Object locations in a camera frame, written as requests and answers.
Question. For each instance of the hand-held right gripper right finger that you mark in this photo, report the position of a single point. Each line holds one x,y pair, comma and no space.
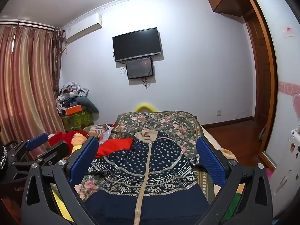
211,161

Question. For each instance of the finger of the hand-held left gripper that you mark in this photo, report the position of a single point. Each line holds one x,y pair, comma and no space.
57,151
37,141

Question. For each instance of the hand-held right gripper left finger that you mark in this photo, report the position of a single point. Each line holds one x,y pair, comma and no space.
84,161

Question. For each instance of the navy patterned zip jacket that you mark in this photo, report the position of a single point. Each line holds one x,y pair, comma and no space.
152,159

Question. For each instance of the pile of clothes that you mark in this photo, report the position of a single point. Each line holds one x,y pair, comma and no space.
75,97

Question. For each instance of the red plush bird toy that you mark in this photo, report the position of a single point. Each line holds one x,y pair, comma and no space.
68,138

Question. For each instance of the beige printed blanket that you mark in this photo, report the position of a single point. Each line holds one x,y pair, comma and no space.
218,143

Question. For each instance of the black studded cloth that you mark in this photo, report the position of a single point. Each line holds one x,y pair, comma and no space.
2,159

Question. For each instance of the striped patterned cloth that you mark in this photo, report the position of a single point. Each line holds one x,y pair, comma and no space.
96,130

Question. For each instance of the red garment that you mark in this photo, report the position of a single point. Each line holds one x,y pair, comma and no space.
114,146

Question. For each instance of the orange box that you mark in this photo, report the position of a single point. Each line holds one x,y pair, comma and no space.
73,110

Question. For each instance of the yellow garment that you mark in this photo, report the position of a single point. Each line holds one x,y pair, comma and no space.
59,201

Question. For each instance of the green floral blanket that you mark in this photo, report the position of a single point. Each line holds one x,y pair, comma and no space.
168,121

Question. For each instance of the striped pink curtain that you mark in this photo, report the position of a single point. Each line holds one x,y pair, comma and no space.
25,75

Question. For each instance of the white sticker-covered cabinet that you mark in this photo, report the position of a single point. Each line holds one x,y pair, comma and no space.
286,173

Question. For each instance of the yellow round object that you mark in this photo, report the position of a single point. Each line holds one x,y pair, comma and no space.
138,106

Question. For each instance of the brown curtain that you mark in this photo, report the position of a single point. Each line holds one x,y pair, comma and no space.
57,58

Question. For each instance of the wooden door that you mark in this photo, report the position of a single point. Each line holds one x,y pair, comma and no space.
256,75

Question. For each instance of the small black monitor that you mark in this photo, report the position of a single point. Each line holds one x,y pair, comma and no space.
140,67

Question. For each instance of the white air conditioner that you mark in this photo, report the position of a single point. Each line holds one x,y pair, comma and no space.
82,27

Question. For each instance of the white wardrobe door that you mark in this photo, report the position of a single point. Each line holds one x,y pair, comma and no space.
286,63

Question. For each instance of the white wall socket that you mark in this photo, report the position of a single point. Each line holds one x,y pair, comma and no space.
218,112

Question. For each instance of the black wall television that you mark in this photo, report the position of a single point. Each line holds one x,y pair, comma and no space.
137,43

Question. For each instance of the light switch with pink sticker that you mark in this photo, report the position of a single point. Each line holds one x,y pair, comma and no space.
289,31

